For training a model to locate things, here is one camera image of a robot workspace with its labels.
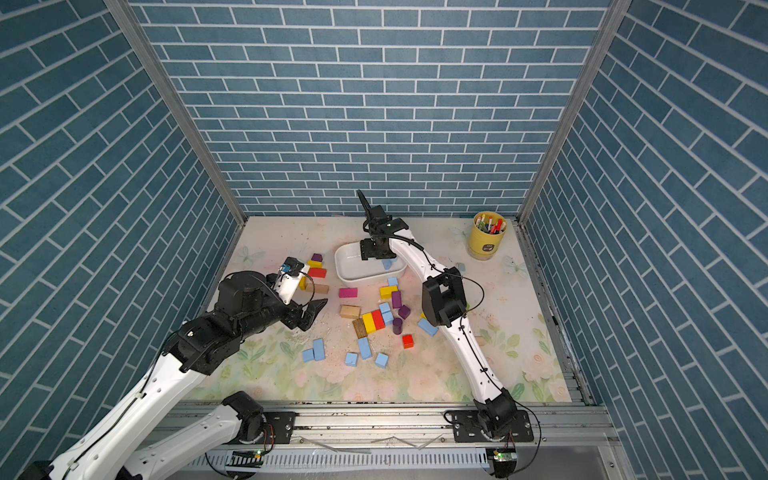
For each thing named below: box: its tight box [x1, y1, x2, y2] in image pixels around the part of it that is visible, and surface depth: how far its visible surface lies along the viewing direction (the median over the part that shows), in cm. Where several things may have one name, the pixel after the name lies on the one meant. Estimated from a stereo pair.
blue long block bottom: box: [358, 337, 372, 360], surface depth 88 cm
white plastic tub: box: [334, 241, 407, 286], surface depth 105 cm
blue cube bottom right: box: [375, 353, 389, 369], surface depth 84 cm
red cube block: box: [402, 334, 415, 349], surface depth 89 cm
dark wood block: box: [352, 318, 368, 339], surface depth 92 cm
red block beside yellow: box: [372, 309, 386, 330], surface depth 93 cm
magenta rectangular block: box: [339, 288, 358, 298], surface depth 101 cm
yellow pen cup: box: [469, 211, 507, 261], surface depth 104 cm
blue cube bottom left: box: [345, 352, 359, 367], surface depth 84 cm
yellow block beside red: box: [362, 313, 376, 334], surface depth 93 cm
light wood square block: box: [340, 304, 362, 319], surface depth 95 cm
